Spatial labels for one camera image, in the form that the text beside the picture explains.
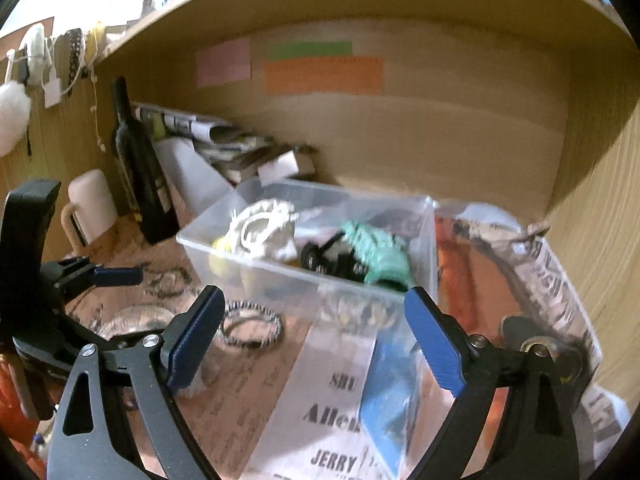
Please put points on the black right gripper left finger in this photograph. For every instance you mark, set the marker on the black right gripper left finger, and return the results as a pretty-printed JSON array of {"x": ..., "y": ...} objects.
[{"x": 92, "y": 438}]

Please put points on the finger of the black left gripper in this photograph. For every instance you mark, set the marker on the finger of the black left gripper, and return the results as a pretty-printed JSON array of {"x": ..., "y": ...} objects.
[{"x": 117, "y": 277}]

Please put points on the white drawstring cloth bag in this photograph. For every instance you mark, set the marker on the white drawstring cloth bag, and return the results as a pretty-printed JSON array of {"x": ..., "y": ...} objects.
[{"x": 264, "y": 230}]

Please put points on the teal knitted cloth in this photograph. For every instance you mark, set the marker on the teal knitted cloth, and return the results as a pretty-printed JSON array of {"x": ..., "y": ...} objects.
[{"x": 383, "y": 254}]

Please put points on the white mug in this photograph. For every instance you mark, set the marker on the white mug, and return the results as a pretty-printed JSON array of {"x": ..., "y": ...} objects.
[{"x": 90, "y": 210}]

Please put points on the dark wine bottle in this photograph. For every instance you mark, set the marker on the dark wine bottle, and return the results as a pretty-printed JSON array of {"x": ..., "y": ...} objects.
[{"x": 139, "y": 170}]

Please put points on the clear plastic box lid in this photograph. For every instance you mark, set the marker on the clear plastic box lid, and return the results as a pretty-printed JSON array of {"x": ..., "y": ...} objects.
[{"x": 198, "y": 184}]

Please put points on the stack of newspapers and magazines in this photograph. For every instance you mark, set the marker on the stack of newspapers and magazines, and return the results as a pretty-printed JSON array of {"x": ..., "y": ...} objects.
[{"x": 234, "y": 152}]

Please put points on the white fluffy pompom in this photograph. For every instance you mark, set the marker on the white fluffy pompom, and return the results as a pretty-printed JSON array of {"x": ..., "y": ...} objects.
[{"x": 15, "y": 106}]

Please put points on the white folded card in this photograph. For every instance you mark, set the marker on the white folded card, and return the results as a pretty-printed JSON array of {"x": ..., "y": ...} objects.
[{"x": 289, "y": 165}]

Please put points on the clear plastic storage box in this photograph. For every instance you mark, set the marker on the clear plastic storage box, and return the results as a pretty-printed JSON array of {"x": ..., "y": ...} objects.
[{"x": 325, "y": 283}]

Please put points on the pink paper note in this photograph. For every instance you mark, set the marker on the pink paper note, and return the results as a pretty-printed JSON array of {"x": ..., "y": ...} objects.
[{"x": 226, "y": 62}]

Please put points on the green paper note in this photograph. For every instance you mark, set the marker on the green paper note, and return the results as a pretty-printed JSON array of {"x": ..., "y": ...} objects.
[{"x": 309, "y": 49}]

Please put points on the orange paper note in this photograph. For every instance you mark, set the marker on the orange paper note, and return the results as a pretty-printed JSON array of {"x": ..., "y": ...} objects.
[{"x": 358, "y": 75}]

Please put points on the wooden shelf unit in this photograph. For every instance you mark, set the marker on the wooden shelf unit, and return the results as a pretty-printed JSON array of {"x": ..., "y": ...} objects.
[{"x": 531, "y": 105}]

